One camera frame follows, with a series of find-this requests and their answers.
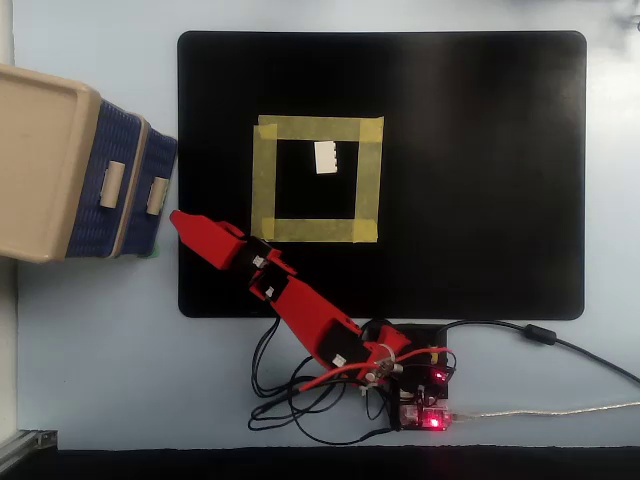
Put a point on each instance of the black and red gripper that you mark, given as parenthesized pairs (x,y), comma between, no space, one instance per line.
(252,256)

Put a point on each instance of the blue woven-pattern drawer green-taped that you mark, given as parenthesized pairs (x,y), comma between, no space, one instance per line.
(142,230)

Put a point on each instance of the white cube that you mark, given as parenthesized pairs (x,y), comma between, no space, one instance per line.
(326,158)

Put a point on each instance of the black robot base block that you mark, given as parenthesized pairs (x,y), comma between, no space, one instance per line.
(425,340)

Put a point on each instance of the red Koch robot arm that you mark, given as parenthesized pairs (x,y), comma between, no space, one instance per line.
(310,310)

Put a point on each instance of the blue woven-pattern drawer closed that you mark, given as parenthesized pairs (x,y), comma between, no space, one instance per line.
(97,210)

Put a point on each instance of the beige plastic drawer cabinet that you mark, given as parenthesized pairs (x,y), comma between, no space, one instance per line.
(40,165)

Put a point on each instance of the green tape piece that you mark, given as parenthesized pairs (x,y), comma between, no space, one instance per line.
(151,252)

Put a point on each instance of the yellow masking tape strip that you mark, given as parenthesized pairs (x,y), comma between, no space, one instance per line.
(368,180)
(320,127)
(263,180)
(315,230)

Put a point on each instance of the white zip tie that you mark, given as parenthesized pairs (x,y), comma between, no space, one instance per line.
(386,356)

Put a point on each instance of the black rectangular work mat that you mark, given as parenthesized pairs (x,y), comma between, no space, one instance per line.
(475,175)

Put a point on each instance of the controller circuit board with LEDs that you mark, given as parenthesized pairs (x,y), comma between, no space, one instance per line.
(430,417)

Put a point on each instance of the aluminium frame profile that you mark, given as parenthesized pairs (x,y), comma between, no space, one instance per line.
(27,440)

